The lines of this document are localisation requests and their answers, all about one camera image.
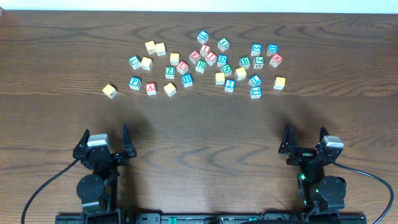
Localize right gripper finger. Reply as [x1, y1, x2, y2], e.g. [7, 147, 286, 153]
[319, 126, 329, 144]
[279, 124, 298, 153]

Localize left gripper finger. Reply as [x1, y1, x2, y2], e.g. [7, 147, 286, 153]
[122, 124, 134, 149]
[76, 129, 90, 151]

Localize yellow block C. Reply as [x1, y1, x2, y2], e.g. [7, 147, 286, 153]
[164, 83, 177, 97]

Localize yellow block O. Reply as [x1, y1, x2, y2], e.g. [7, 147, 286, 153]
[215, 72, 225, 85]

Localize green block R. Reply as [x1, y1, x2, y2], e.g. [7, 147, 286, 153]
[195, 60, 207, 73]

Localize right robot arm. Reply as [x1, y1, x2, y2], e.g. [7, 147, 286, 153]
[278, 124, 346, 222]

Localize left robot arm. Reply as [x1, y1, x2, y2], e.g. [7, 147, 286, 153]
[73, 126, 137, 223]

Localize yellow block far left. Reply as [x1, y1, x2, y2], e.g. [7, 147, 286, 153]
[102, 84, 118, 99]

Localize yellow block K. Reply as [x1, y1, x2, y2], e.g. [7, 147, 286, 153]
[274, 77, 286, 90]

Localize blue block T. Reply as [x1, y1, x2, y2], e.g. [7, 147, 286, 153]
[250, 86, 262, 99]

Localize red block A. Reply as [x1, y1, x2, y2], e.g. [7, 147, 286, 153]
[146, 82, 157, 96]

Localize blue block P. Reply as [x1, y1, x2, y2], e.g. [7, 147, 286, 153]
[129, 77, 142, 91]

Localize yellow block beside green L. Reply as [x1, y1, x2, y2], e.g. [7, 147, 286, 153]
[141, 57, 153, 70]

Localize blue block 2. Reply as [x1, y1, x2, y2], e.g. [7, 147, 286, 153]
[224, 79, 236, 93]

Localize red block M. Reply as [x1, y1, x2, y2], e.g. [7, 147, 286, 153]
[269, 54, 283, 68]

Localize yellow block near B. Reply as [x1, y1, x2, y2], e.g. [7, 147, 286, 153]
[235, 67, 247, 80]

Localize green block Z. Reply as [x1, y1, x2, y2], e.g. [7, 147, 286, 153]
[165, 66, 175, 79]

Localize green block J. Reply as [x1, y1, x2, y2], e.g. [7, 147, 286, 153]
[253, 56, 264, 69]

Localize blue block H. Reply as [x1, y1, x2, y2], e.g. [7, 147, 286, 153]
[182, 73, 193, 88]

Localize green block B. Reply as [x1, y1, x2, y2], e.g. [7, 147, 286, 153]
[239, 56, 251, 69]

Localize blue block D right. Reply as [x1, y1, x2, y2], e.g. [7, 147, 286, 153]
[266, 44, 278, 57]

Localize blue block d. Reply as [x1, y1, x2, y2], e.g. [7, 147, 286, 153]
[217, 54, 228, 67]
[266, 44, 278, 57]

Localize red block U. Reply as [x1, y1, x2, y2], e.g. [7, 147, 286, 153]
[176, 60, 189, 75]

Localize green block N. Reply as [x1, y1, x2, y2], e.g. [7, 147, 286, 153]
[221, 64, 233, 77]

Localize blue block 5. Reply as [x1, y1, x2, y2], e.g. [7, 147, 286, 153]
[251, 43, 262, 56]

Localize yellow block centre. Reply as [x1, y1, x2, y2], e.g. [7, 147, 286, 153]
[170, 53, 180, 66]

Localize yellow block upper left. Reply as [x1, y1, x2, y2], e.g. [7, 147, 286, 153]
[145, 40, 156, 55]

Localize yellow block S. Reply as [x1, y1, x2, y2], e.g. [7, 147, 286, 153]
[155, 43, 166, 56]

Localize blue block D centre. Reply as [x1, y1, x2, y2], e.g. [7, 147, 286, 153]
[217, 54, 228, 67]

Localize red block E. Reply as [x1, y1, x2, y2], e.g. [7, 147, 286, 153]
[189, 50, 201, 65]

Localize red block I lower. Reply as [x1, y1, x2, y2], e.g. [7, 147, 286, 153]
[205, 51, 218, 66]

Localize green block 4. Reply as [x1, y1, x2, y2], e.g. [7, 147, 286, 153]
[218, 37, 230, 52]

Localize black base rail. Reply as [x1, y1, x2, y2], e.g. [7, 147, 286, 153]
[55, 212, 367, 224]

